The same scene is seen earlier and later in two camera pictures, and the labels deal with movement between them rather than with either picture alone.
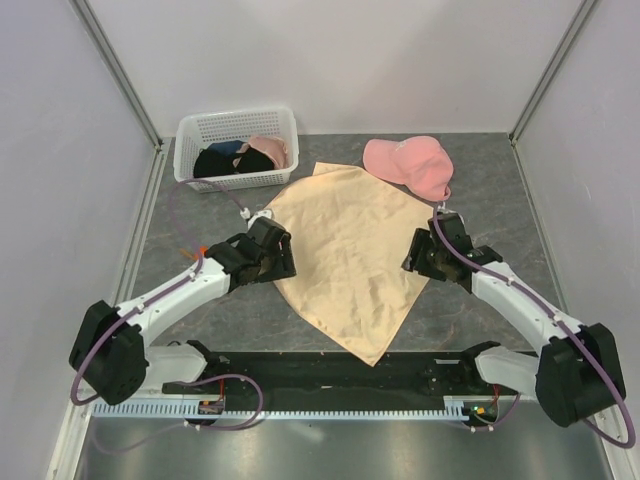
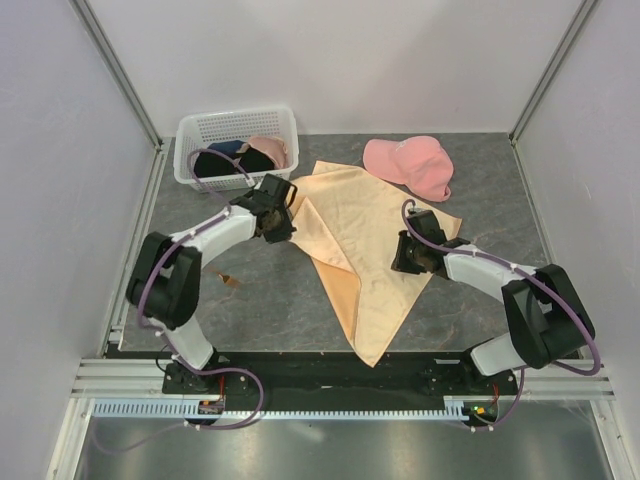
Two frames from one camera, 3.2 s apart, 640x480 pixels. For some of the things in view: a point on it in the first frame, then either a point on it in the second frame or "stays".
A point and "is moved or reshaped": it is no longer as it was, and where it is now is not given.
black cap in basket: x=209 y=163 stays
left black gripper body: x=274 y=266 -> x=281 y=227
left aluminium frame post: x=118 y=71 stays
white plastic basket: x=195 y=131 stays
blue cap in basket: x=229 y=147 stays
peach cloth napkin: x=350 y=232 is moved or reshaped
